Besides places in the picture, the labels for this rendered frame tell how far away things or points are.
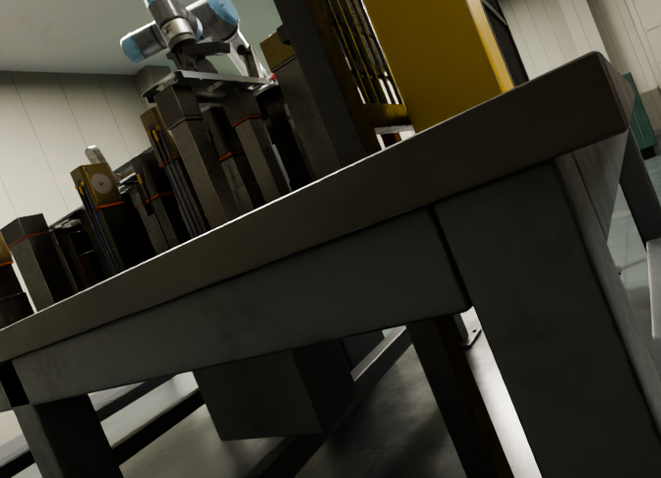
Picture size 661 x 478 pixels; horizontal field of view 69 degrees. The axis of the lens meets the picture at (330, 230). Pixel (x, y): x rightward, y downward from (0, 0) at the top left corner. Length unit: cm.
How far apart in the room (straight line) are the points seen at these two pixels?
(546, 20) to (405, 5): 773
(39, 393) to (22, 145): 403
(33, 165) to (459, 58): 439
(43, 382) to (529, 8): 801
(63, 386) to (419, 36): 63
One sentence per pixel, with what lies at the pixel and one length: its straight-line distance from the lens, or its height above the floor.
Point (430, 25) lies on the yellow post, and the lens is 55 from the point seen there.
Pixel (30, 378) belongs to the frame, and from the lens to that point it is 85.
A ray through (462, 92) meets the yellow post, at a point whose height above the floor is 74.
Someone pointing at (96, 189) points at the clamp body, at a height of 97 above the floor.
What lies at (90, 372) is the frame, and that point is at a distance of 69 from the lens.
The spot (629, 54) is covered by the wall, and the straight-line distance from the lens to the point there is 813.
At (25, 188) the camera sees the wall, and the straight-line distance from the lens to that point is 463.
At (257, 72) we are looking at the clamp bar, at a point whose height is 113.
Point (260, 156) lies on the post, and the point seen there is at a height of 84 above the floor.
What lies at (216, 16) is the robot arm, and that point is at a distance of 183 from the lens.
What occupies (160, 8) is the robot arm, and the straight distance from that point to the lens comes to 139.
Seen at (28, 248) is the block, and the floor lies 93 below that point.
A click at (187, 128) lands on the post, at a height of 91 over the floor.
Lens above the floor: 68
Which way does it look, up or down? 2 degrees down
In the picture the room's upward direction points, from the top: 22 degrees counter-clockwise
